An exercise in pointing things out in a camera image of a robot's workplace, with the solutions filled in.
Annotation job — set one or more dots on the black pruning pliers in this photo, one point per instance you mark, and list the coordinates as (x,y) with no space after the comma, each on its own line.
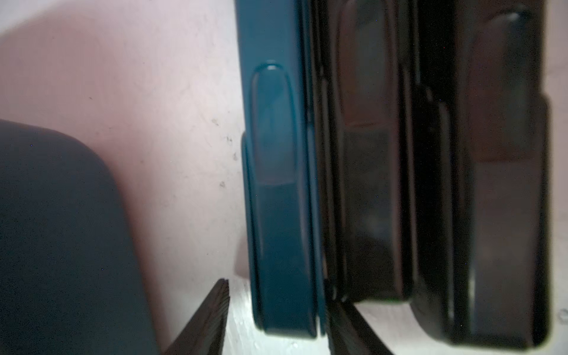
(360,61)
(480,173)

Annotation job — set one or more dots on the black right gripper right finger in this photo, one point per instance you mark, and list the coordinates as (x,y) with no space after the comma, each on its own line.
(348,332)

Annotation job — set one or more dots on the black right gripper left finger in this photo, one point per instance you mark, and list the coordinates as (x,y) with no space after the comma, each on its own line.
(205,332)

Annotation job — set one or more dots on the teal plastic storage box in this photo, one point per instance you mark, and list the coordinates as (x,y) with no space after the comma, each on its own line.
(70,281)

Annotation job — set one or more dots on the teal pruning pliers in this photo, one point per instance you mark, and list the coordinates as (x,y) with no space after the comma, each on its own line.
(278,168)

